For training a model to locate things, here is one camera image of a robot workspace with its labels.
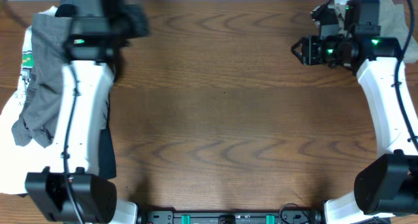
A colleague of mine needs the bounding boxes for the grey shorts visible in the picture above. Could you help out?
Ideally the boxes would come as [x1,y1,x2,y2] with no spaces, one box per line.
[10,12,112,148]

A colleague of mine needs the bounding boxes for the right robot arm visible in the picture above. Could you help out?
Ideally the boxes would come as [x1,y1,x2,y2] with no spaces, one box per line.
[291,0,417,223]

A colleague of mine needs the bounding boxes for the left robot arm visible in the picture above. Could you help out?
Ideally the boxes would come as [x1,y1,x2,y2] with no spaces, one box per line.
[25,0,148,223]

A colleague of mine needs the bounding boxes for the khaki folded shorts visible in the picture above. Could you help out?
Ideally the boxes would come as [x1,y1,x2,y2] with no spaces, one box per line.
[334,0,409,47]

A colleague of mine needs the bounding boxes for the black shorts red waistband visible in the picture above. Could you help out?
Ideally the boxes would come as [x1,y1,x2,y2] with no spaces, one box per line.
[55,0,150,180]

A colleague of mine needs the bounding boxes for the white printed t-shirt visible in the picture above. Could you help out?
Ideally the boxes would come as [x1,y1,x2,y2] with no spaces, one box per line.
[0,5,66,195]

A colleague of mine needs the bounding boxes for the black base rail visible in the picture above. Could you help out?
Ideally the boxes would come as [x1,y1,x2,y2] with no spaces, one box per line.
[136,203,323,224]

